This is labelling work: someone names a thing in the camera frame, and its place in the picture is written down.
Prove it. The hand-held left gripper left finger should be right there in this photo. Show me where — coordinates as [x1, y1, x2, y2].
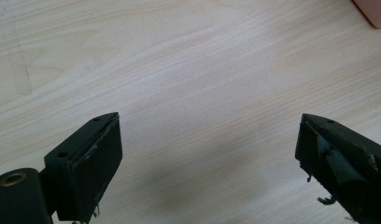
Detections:
[38, 111, 123, 224]

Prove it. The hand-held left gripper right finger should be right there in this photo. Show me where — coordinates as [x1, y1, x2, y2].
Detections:
[294, 113, 381, 224]

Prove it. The pink object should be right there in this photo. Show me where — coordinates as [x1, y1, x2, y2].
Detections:
[352, 0, 381, 30]

